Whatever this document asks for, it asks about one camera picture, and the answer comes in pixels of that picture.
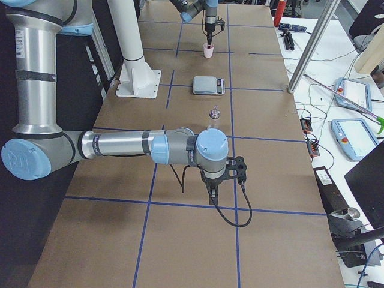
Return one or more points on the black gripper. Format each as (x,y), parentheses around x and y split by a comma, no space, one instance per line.
(212,183)
(209,27)

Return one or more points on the pink plastic cup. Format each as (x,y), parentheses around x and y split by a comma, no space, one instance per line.
(208,50)

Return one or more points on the clear glass sauce bottle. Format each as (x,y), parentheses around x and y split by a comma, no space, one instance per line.
(214,118)

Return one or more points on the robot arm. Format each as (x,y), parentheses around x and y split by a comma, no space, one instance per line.
(40,146)
(190,11)

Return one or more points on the grey digital kitchen scale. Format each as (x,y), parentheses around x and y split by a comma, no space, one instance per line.
(208,85)

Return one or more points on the blue patterned cloth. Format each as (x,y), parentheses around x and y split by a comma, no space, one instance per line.
(291,27)

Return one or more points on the red cylinder bottle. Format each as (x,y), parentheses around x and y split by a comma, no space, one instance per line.
(279,12)

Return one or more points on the black folded tripod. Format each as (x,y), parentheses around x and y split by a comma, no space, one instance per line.
(288,40)

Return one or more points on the orange connector board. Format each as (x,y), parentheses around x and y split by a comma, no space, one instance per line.
(313,147)
(306,125)

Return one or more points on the black box with label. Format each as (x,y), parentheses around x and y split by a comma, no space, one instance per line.
(331,196)

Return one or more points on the near blue teach pendant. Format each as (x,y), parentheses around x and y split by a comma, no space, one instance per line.
(354,137)

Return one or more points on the blue teach pendant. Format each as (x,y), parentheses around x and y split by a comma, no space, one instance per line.
(355,91)
(354,137)

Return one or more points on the black monitor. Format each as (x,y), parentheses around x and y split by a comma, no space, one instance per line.
(366,181)

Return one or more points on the far blue teach pendant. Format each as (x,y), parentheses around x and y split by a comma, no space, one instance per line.
(355,91)

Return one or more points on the black monitor stand base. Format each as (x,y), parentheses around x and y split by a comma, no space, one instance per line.
(353,241)

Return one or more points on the long reacher grabber stick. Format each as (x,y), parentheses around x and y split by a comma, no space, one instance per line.
(380,120)

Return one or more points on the black office chair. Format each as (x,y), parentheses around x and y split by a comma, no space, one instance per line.
(367,24)

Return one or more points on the wooden board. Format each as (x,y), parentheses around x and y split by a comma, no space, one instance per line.
(372,56)

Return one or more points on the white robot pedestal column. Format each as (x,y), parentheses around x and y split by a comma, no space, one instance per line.
(137,78)

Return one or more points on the aluminium frame post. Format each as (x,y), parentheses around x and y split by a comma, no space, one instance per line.
(318,31)

